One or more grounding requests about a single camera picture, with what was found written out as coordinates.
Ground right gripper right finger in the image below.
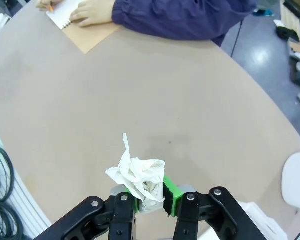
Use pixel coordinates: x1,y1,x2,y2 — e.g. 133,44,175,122
161,174,266,240

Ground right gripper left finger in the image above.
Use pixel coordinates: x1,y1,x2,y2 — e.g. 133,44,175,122
34,184,141,240

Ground white paper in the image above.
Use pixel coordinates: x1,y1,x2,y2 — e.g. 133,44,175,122
104,132,167,215

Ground spiral notebook brown cover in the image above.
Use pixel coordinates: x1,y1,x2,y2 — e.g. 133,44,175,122
45,0,121,55

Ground person left forearm purple sleeve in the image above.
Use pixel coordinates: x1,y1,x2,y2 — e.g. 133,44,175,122
111,0,227,48

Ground person left hand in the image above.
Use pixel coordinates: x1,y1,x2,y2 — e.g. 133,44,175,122
69,0,116,28

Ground person right hand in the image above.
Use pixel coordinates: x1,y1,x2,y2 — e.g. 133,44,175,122
34,0,64,12

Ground person torso purple jacket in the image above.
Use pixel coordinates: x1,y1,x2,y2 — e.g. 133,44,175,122
194,0,260,48

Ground black coiled cables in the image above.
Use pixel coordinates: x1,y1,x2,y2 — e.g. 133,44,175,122
0,144,25,240

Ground black floor cable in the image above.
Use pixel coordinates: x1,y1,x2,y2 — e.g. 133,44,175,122
230,18,244,59

